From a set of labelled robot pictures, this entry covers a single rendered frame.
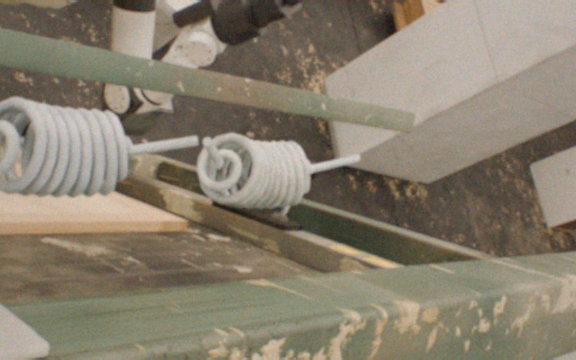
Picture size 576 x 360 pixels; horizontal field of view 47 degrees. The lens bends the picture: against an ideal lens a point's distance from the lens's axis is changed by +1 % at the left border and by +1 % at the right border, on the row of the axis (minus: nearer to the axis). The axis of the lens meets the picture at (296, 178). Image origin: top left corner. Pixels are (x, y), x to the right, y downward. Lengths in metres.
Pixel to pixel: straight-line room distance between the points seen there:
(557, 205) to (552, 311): 5.18
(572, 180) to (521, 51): 2.81
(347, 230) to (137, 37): 0.61
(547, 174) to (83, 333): 5.78
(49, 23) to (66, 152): 2.63
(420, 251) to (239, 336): 0.83
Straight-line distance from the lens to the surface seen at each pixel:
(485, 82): 3.36
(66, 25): 3.11
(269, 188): 0.59
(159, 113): 1.88
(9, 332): 0.38
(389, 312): 0.55
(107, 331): 0.41
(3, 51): 0.40
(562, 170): 6.03
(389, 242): 1.27
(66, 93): 2.93
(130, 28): 1.50
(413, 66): 3.63
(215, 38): 1.35
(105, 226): 1.10
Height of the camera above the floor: 2.27
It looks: 40 degrees down
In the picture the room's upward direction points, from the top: 62 degrees clockwise
